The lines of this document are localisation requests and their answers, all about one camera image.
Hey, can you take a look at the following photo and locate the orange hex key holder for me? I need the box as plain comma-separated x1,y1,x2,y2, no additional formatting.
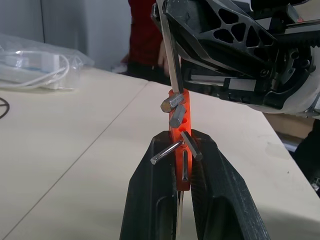
166,88,195,192

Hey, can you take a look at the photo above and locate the clear plastic bag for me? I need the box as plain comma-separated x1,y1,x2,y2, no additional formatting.
0,31,96,92

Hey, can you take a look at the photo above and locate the thick silver hex key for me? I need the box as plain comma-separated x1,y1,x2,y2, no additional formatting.
169,104,187,129

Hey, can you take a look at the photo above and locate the dark object beside table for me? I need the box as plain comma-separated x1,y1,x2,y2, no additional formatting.
291,123,320,201

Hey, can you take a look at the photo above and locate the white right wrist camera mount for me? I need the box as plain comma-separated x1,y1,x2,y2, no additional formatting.
246,56,320,119

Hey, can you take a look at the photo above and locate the large silver hex key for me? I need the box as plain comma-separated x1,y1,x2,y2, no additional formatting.
157,7,186,115

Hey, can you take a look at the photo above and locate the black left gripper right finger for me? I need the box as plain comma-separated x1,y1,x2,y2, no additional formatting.
190,129,272,240

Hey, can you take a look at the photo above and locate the slim silver hex key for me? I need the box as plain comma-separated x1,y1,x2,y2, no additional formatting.
150,140,184,166

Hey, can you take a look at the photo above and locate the white cable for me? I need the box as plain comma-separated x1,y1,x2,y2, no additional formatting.
0,53,71,89

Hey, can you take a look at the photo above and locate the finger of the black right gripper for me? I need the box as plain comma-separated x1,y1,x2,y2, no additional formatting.
161,0,279,77
150,0,164,29

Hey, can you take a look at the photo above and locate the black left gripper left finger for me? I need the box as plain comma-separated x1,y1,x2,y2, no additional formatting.
119,129,178,240

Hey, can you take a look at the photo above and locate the black cable loop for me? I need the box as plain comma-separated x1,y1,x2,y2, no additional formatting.
0,96,11,120

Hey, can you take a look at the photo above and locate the person in red top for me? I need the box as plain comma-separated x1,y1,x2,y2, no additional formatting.
119,0,181,86

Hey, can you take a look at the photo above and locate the medium silver hex key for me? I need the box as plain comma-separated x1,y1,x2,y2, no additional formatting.
180,130,204,162

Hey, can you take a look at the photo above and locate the white power adapter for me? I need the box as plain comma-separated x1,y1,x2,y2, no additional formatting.
4,50,61,74

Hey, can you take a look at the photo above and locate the small dark hex key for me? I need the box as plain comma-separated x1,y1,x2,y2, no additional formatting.
182,149,189,183

